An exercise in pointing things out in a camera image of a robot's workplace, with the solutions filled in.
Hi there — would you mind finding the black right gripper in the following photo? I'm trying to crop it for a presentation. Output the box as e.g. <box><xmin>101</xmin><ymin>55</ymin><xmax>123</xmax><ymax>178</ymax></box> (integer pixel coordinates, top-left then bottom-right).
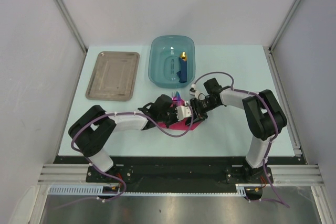
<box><xmin>185</xmin><ymin>97</ymin><xmax>219</xmax><ymax>126</ymax></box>

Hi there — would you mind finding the pink paper napkin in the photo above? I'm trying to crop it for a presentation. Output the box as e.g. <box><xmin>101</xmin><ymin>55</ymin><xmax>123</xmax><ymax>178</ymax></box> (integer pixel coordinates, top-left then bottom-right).
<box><xmin>157</xmin><ymin>100</ymin><xmax>203</xmax><ymax>132</ymax></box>

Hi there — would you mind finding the iridescent fork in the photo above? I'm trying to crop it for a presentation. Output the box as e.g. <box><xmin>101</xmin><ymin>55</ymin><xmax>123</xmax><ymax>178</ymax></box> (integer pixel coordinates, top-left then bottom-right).
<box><xmin>172</xmin><ymin>91</ymin><xmax>178</xmax><ymax>101</ymax></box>

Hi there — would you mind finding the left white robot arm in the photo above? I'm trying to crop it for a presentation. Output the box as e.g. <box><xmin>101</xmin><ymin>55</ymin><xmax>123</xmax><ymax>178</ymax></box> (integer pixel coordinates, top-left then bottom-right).
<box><xmin>68</xmin><ymin>94</ymin><xmax>192</xmax><ymax>182</ymax></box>

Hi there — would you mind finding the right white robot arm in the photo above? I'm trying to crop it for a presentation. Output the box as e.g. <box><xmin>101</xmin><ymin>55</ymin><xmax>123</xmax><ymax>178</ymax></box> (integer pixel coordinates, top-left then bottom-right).
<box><xmin>185</xmin><ymin>78</ymin><xmax>287</xmax><ymax>183</ymax></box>

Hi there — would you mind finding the brown metal tray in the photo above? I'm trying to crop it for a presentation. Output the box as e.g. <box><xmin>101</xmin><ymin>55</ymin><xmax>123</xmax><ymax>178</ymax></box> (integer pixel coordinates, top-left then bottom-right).
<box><xmin>86</xmin><ymin>51</ymin><xmax>140</xmax><ymax>102</ymax></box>

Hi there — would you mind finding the teal plastic basin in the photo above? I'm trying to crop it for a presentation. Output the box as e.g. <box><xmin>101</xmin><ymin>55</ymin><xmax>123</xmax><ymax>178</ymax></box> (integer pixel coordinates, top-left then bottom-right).
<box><xmin>148</xmin><ymin>35</ymin><xmax>196</xmax><ymax>89</ymax></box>

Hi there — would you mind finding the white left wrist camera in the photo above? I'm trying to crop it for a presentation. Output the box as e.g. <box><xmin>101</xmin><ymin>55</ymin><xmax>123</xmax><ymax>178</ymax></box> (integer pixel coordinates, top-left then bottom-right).
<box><xmin>176</xmin><ymin>105</ymin><xmax>192</xmax><ymax>121</ymax></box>

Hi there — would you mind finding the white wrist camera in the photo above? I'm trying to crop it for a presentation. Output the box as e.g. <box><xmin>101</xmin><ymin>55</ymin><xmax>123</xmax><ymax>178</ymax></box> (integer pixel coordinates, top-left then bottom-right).
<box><xmin>189</xmin><ymin>83</ymin><xmax>201</xmax><ymax>99</ymax></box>
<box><xmin>176</xmin><ymin>105</ymin><xmax>192</xmax><ymax>121</ymax></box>

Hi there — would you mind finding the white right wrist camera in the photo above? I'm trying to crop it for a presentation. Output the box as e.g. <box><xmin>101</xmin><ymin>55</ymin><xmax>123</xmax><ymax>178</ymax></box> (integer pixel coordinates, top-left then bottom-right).
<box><xmin>189</xmin><ymin>83</ymin><xmax>201</xmax><ymax>99</ymax></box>

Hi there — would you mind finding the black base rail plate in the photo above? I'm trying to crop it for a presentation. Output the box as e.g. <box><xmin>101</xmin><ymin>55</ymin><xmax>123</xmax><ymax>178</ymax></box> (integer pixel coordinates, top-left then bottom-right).
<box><xmin>52</xmin><ymin>156</ymin><xmax>307</xmax><ymax>193</ymax></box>

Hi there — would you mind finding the aluminium front rail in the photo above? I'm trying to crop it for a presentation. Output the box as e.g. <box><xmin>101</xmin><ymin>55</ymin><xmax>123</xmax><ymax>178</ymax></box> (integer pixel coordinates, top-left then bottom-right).
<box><xmin>270</xmin><ymin>165</ymin><xmax>324</xmax><ymax>186</ymax></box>

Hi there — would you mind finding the white slotted cable duct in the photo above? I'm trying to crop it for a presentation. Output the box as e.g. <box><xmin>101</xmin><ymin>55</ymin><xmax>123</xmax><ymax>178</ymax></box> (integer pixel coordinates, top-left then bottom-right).
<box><xmin>49</xmin><ymin>185</ymin><xmax>103</xmax><ymax>195</ymax></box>

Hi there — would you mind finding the left aluminium frame post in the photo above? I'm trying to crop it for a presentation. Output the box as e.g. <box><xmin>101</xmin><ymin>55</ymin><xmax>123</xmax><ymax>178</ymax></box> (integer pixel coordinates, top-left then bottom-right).
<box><xmin>53</xmin><ymin>0</ymin><xmax>88</xmax><ymax>55</ymax></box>

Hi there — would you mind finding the aluminium frame post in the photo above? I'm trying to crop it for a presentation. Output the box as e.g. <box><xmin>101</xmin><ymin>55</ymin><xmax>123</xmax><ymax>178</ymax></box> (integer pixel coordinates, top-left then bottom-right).
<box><xmin>268</xmin><ymin>0</ymin><xmax>303</xmax><ymax>54</ymax></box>
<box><xmin>53</xmin><ymin>0</ymin><xmax>88</xmax><ymax>55</ymax></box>

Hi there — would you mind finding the right aluminium frame post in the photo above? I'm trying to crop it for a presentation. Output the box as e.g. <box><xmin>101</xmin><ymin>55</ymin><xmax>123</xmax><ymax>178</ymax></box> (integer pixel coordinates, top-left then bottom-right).
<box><xmin>268</xmin><ymin>0</ymin><xmax>303</xmax><ymax>54</ymax></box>

